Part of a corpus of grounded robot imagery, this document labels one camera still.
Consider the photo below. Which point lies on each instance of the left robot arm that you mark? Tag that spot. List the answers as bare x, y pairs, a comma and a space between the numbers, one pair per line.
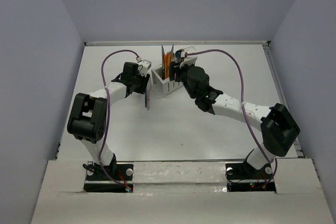
90, 113

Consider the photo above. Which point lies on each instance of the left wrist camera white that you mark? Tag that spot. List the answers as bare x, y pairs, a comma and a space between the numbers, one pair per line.
144, 67

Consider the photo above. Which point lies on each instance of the metal knife black handle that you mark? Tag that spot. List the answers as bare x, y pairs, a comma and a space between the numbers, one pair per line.
162, 52

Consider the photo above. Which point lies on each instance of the white two-compartment utensil caddy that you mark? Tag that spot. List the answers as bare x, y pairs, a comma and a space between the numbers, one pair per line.
166, 86

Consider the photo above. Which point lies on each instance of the orange-red plastic knife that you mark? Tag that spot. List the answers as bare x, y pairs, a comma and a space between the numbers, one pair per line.
165, 66

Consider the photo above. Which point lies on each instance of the metal knife teal handle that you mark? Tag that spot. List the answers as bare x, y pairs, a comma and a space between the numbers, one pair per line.
172, 50

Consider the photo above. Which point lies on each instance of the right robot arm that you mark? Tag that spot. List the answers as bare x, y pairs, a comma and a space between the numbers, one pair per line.
278, 128

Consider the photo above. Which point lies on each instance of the blue plastic spoon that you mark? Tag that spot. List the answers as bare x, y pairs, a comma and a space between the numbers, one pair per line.
178, 54

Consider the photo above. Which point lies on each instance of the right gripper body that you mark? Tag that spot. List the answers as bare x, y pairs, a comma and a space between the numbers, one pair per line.
181, 73

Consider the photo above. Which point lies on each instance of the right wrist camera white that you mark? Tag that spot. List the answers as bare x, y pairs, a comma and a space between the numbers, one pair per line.
187, 59

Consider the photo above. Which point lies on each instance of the pink plastic knife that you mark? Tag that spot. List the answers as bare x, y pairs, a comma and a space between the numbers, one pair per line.
148, 90

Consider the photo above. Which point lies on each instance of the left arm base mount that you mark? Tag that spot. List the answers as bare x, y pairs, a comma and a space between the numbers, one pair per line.
96, 181

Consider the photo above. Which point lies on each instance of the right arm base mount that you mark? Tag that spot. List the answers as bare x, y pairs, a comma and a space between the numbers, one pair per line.
243, 178

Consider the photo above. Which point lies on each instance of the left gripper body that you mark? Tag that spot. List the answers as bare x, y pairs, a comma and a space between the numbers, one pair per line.
140, 83

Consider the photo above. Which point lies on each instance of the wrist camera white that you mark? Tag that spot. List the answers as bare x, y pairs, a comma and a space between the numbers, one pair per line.
144, 67
187, 59

